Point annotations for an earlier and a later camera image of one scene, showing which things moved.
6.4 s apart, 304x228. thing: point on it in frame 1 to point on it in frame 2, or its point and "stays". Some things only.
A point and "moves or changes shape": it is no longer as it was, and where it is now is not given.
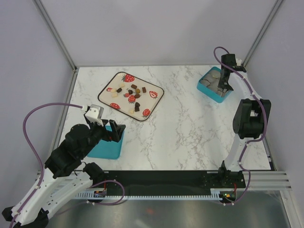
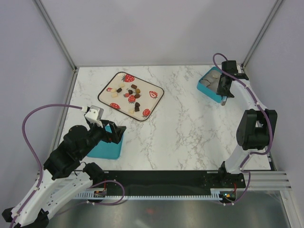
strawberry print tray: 131,95 stays
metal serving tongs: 223,91 moves or changes shape
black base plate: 171,183 stays
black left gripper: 118,129 stays
